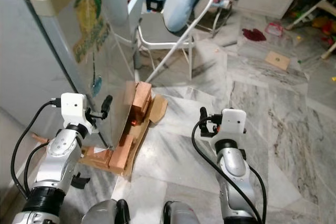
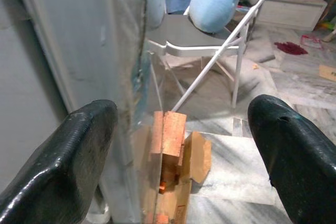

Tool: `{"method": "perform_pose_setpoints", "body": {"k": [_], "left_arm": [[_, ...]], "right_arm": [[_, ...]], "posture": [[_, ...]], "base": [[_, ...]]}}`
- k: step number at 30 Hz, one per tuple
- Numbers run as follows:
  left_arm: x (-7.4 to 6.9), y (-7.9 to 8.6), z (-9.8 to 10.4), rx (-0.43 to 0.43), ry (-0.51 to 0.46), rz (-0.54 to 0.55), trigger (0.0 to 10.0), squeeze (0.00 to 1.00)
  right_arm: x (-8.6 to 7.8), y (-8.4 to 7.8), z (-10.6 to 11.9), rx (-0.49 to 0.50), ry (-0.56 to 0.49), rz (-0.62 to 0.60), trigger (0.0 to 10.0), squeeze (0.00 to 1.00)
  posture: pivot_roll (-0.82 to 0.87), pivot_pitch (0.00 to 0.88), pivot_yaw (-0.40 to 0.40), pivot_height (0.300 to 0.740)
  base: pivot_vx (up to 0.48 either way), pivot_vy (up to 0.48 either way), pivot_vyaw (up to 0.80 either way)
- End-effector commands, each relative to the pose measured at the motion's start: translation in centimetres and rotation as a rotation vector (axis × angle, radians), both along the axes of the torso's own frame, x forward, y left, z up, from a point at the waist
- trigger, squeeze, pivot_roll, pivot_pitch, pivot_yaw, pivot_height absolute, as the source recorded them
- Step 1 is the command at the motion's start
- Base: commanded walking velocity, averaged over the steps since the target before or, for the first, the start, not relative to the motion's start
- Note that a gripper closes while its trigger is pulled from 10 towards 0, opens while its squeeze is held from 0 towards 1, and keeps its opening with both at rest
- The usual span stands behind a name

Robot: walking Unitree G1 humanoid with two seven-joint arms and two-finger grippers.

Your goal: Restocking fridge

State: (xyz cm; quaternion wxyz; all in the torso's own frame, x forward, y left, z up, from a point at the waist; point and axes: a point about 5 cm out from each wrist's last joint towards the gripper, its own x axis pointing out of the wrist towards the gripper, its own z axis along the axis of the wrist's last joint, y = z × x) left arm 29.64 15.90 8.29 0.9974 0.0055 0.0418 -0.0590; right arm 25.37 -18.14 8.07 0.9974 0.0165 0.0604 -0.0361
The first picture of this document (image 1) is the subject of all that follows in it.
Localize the white baby high chair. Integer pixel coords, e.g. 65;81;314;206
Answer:
285;0;336;61

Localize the grey robot right leg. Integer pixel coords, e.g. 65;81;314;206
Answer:
162;200;206;224

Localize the grey fridge door with sticker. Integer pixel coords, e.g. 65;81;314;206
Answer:
28;0;140;150

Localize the dark red cloth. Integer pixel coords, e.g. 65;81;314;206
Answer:
241;27;268;42

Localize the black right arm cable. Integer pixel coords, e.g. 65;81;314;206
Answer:
191;114;268;224

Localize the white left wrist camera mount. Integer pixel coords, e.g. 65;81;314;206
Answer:
61;93;88;126

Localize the pink plastic item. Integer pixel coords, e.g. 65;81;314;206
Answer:
265;22;285;37

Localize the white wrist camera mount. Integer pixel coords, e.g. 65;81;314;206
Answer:
220;109;247;141
61;93;88;126

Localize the brown wood strip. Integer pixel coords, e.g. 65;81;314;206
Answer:
30;132;52;147

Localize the white folding chair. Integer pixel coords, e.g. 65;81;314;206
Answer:
133;0;219;84

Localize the yellow orange toy pile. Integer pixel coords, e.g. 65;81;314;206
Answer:
311;15;336;37

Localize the brown cardboard sheet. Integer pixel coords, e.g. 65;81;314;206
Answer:
126;94;169;178

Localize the grey robot leg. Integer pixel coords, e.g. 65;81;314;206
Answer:
81;198;130;224
162;200;206;224

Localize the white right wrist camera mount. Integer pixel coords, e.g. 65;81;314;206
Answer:
220;109;247;141

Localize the grey robot left leg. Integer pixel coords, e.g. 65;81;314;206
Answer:
81;198;130;224

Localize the small black plastic object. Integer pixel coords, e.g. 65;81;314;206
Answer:
72;173;91;189

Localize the small cardboard square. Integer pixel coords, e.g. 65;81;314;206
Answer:
265;50;291;71

